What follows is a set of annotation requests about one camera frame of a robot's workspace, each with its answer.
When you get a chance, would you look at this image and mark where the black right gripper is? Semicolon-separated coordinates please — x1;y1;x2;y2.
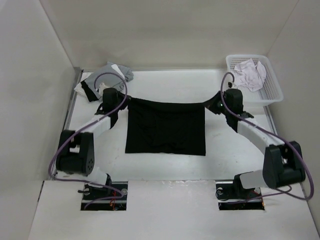
202;91;231;116

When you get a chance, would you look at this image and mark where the black tank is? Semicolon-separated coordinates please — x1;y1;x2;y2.
125;98;206;156
80;81;102;103

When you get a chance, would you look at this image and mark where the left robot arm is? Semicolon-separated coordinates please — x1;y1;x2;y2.
54;88;131;200

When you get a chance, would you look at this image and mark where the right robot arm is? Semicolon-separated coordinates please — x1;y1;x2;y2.
203;89;306;199

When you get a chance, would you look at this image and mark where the grey folded tank top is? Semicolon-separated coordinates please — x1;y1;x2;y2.
86;61;135;96

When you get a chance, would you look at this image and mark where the black folded tank top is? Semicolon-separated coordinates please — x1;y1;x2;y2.
80;81;102;103

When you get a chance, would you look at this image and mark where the white crumpled tank top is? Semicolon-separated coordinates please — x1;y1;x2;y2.
232;58;267;92

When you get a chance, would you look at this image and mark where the white plastic laundry basket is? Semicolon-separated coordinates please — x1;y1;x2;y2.
225;54;284;107

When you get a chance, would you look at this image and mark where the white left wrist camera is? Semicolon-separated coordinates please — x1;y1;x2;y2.
97;82;108;97

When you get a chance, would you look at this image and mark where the metal table edge rail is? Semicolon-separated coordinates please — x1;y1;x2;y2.
47;67;83;180

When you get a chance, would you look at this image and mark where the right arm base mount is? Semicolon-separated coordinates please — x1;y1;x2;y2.
215;181;265;211

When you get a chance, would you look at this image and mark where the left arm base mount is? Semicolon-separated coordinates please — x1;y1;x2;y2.
77;181;129;211

